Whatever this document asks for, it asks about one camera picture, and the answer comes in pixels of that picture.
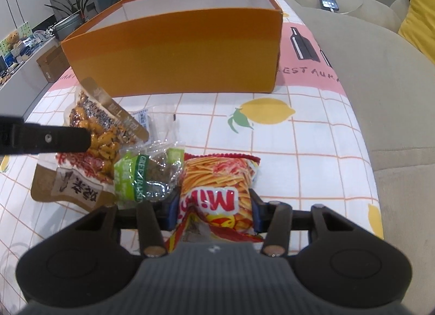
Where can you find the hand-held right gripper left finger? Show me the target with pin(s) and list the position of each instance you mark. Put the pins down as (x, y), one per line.
(171, 214)

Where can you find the long leaf potted plant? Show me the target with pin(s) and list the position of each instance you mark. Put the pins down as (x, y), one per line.
(76, 6)

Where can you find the stick snack packet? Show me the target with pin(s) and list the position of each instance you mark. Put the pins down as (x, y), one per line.
(217, 182)

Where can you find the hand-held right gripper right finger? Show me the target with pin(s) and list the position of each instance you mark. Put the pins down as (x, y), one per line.
(257, 216)

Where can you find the teddy bear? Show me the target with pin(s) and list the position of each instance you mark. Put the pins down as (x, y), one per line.
(13, 39)

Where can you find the brown cardboard carton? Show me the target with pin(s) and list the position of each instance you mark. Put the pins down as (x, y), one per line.
(51, 63)

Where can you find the white low console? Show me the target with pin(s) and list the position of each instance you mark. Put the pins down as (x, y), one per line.
(20, 77)

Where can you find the yellow cushion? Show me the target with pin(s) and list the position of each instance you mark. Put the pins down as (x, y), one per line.
(421, 22)

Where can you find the checked tablecloth with lemons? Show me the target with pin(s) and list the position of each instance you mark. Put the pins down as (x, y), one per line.
(272, 148)

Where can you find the dark packet with olive band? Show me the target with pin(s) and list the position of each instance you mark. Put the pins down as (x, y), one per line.
(102, 118)

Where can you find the green raisin packet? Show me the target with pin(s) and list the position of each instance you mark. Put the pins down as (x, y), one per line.
(136, 179)

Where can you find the beige sofa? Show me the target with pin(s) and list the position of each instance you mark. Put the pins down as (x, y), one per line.
(390, 97)

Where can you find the brown peanut snack packet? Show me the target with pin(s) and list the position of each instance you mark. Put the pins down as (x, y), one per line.
(74, 182)

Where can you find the orange cardboard box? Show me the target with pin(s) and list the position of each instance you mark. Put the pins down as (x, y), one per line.
(190, 56)

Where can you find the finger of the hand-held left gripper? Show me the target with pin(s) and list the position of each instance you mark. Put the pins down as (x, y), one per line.
(51, 138)

